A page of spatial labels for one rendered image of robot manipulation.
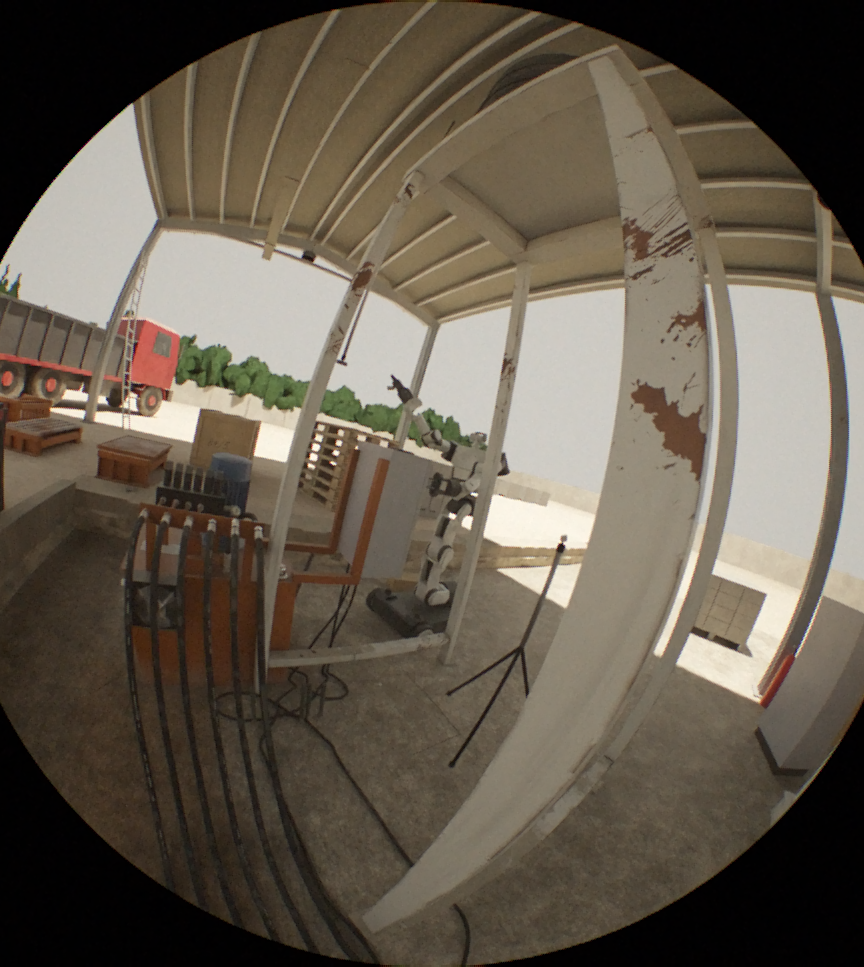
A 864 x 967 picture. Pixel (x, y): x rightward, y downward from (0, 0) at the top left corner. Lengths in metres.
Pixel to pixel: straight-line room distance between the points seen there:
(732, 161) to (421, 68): 3.28
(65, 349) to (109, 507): 6.38
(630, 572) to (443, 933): 1.25
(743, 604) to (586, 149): 5.03
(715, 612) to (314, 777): 4.86
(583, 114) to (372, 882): 2.49
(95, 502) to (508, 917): 3.43
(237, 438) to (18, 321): 6.33
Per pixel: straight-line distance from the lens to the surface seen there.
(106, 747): 1.55
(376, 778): 1.47
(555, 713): 0.26
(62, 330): 9.02
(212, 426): 4.36
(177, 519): 1.21
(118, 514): 3.04
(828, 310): 4.93
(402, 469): 1.39
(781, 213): 4.76
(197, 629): 1.47
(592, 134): 1.36
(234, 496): 1.49
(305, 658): 1.57
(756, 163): 4.45
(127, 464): 3.43
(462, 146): 1.39
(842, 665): 2.70
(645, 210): 0.37
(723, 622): 5.19
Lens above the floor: 1.26
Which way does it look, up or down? 4 degrees down
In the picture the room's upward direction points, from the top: 16 degrees clockwise
